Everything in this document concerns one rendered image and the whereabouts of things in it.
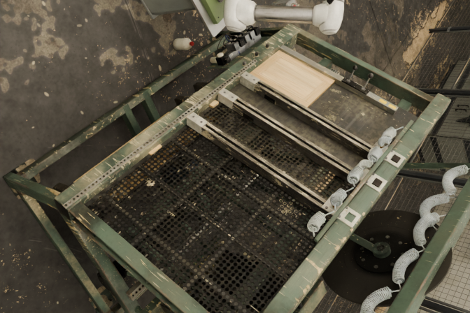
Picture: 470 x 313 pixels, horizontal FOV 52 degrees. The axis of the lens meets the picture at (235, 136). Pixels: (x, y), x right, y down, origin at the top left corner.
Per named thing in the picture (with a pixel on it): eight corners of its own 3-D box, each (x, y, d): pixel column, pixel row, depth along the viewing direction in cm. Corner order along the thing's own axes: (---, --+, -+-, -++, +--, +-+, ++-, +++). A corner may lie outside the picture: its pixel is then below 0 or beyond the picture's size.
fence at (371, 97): (282, 49, 362) (283, 44, 359) (396, 111, 326) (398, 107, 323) (278, 52, 359) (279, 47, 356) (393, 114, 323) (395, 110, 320)
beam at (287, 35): (287, 33, 385) (289, 22, 376) (300, 40, 380) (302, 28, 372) (57, 209, 264) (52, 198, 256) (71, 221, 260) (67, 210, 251)
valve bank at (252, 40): (242, 21, 373) (266, 19, 356) (248, 38, 379) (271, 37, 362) (198, 50, 345) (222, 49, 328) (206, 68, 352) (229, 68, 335)
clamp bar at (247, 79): (246, 77, 337) (250, 50, 319) (399, 168, 293) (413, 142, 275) (237, 84, 332) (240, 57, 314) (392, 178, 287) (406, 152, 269)
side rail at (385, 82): (299, 40, 380) (302, 28, 372) (429, 109, 338) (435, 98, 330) (295, 44, 377) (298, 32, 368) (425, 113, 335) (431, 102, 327)
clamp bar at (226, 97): (225, 93, 325) (227, 66, 307) (382, 191, 280) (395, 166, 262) (215, 101, 319) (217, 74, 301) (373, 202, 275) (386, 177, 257)
